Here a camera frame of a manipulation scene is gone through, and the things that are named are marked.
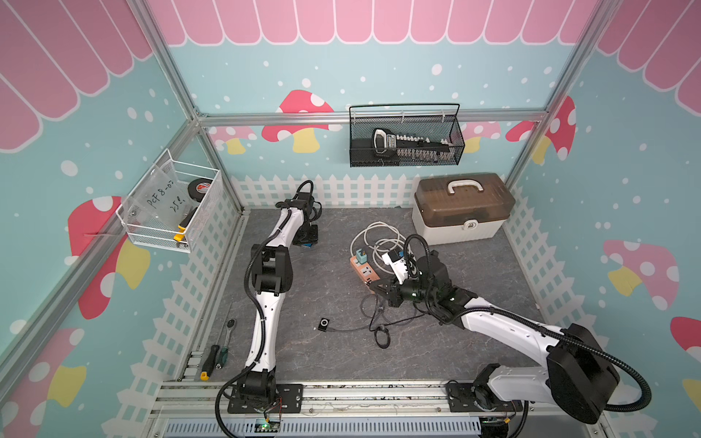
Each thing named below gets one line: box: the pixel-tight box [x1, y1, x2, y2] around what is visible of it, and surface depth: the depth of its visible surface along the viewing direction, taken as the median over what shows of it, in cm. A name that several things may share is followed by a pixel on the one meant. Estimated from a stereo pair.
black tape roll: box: [187, 177, 213, 203], surface depth 81 cm
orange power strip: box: [350, 255, 381, 284], surface depth 99 cm
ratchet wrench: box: [223, 317, 237, 348], surface depth 89 cm
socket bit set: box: [371, 127, 451, 161], surface depth 91 cm
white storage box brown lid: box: [411, 172, 516, 246], surface depth 100 cm
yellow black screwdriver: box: [199, 344, 220, 382], surface depth 81 cm
